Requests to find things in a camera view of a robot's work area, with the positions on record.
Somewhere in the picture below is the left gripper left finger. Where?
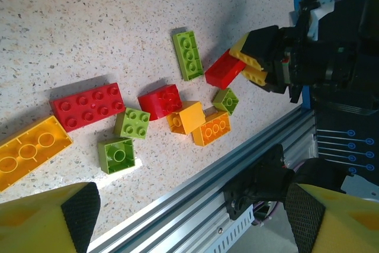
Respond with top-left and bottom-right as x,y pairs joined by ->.
0,181 -> 101,253

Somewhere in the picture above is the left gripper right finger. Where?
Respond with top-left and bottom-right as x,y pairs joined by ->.
284,182 -> 379,253

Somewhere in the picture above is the long yellow lego brick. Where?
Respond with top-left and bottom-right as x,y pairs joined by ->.
229,31 -> 268,87

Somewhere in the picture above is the long red lego brick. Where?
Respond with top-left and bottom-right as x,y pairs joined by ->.
204,49 -> 247,91

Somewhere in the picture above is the green four-stud lego brick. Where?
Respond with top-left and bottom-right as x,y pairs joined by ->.
113,107 -> 152,141
97,137 -> 136,175
211,87 -> 240,117

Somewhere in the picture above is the large yellow lego brick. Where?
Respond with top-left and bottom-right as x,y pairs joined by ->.
0,115 -> 74,194

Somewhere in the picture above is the green six-stud lego brick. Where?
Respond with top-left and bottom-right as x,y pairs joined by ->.
172,30 -> 205,82

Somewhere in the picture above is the yellow six-stud lego brick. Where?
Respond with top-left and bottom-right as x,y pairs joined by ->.
192,110 -> 232,148

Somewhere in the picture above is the yellow four-stud lego brick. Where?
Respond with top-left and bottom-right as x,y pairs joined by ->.
166,100 -> 207,136

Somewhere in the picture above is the red four-stud lego brick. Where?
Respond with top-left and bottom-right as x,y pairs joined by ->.
137,84 -> 184,122

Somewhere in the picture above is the red eight-stud lego brick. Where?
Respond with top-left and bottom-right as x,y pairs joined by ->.
49,82 -> 127,133

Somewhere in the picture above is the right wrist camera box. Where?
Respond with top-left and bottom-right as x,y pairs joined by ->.
288,0 -> 336,42

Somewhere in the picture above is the slotted white cable tray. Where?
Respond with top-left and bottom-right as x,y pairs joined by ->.
207,205 -> 256,253

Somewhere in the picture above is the aluminium front rail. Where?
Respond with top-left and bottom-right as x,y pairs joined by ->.
88,107 -> 316,253

